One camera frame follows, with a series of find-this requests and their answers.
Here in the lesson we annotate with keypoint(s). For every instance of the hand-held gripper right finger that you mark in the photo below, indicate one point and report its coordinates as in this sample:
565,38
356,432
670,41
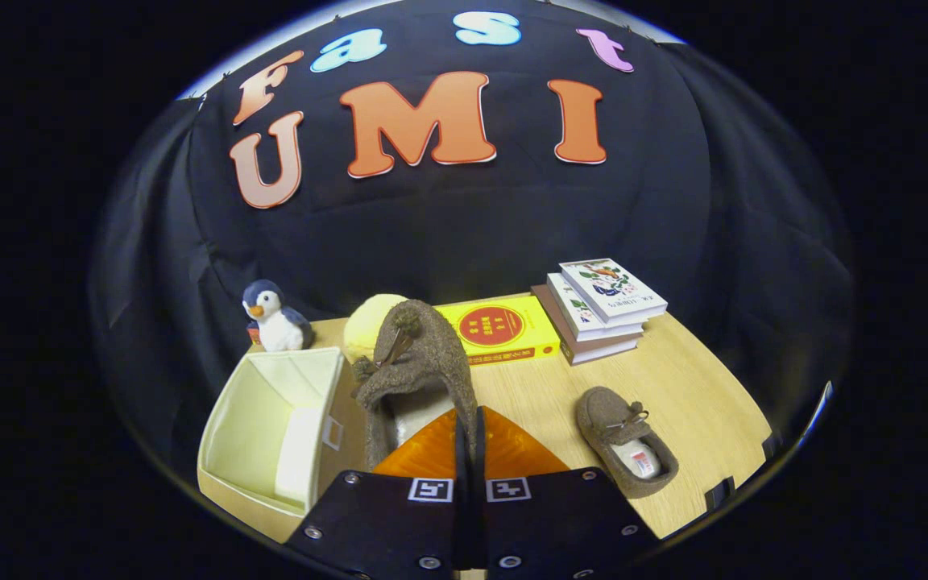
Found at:
561,524

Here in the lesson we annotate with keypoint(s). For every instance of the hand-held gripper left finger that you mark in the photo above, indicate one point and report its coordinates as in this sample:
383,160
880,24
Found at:
399,524

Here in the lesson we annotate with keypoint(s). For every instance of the brown fuzzy shoe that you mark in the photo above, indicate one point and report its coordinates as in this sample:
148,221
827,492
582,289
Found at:
601,415
424,354

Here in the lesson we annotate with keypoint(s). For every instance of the brown fabric storage box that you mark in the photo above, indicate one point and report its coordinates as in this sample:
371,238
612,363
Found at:
254,419

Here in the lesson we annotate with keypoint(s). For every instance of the thick brown book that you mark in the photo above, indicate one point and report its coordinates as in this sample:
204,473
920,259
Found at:
601,352

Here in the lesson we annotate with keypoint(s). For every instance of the yellow book with red circle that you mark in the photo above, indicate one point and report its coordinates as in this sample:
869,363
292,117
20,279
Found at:
536,330

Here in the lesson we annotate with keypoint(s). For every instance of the yellow bun-shaped plush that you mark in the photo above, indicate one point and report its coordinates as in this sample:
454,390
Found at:
363,326

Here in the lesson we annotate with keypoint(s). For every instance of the penguin plush toy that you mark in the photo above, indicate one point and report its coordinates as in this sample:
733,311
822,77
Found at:
275,322

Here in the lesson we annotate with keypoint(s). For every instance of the white book with illustrated cover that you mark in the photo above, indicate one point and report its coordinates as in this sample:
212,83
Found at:
609,286

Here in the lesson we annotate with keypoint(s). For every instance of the black table edge bracket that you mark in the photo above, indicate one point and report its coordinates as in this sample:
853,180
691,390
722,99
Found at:
719,493
772,445

